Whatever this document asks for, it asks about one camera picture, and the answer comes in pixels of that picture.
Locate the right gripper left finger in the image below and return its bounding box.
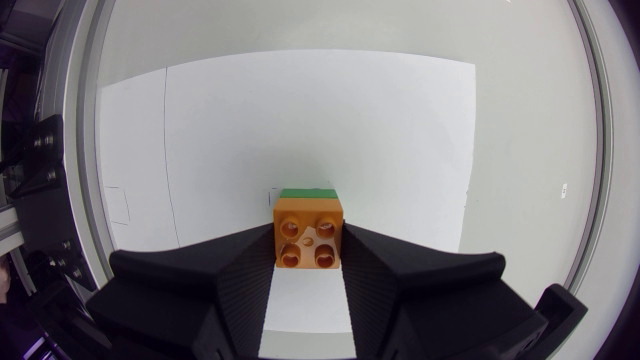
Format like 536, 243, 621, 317
85, 222, 277, 360

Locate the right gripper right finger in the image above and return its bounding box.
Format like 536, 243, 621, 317
340, 222, 549, 360

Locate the orange toy brick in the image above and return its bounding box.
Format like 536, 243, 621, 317
272, 196, 345, 270

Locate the green toy brick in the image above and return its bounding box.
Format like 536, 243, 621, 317
278, 188, 339, 201

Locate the white paper sheet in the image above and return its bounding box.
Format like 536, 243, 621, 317
96, 48, 478, 335

